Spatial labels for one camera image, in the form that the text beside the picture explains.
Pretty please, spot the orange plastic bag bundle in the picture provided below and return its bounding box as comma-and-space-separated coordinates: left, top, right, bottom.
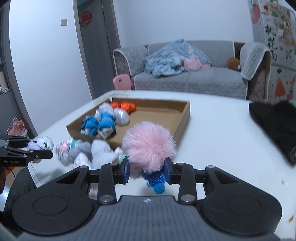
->
110, 101, 137, 114

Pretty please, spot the red door sticker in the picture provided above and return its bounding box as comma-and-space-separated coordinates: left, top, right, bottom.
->
79, 11, 93, 28

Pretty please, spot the white bundle with teal band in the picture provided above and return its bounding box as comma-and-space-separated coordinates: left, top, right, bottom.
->
55, 137, 79, 166

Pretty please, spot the grey door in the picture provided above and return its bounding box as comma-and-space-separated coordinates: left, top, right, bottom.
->
73, 0, 121, 99

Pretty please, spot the grey sofa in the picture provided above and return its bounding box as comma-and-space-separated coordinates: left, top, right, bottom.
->
113, 40, 272, 100

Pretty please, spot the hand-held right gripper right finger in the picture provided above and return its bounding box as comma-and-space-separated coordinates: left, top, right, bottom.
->
163, 158, 252, 205

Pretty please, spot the white bundle with purple band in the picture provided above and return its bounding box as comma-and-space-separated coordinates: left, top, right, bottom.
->
27, 136, 54, 164

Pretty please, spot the blue and pink clothes pile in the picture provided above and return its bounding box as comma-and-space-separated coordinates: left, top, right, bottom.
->
144, 39, 212, 78

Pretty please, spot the white fuzzy sock bundle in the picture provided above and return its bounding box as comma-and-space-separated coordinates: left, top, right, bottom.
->
91, 140, 117, 169

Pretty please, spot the pink plastic chair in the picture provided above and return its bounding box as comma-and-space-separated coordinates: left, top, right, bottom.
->
112, 74, 133, 91

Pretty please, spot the orange patterned packet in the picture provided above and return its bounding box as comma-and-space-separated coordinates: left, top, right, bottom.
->
8, 117, 28, 137

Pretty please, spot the blue sock bundle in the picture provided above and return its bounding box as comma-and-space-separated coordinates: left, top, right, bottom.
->
97, 112, 116, 139
80, 115, 100, 137

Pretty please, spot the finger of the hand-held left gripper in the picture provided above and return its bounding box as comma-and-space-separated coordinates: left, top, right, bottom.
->
7, 148, 53, 161
0, 136, 30, 149

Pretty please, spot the white plastic bag bundle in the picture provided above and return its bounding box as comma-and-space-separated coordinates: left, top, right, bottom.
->
98, 103, 114, 118

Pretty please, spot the black cloth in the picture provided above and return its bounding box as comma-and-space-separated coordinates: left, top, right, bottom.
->
248, 100, 296, 165

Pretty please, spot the shallow cardboard box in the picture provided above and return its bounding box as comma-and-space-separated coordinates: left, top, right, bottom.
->
66, 97, 191, 151

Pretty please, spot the clear silver plastic bundle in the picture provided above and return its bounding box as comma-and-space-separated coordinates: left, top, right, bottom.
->
112, 107, 130, 126

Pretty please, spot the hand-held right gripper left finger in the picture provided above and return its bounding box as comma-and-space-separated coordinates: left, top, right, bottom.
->
44, 160, 130, 205

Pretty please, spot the pink pompom with blue knit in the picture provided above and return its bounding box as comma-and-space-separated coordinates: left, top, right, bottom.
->
121, 120, 177, 194

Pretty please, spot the pink cloth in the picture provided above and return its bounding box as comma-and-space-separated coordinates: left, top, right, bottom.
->
183, 58, 211, 71

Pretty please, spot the brown plush toy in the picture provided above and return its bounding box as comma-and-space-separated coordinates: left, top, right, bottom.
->
227, 57, 241, 71

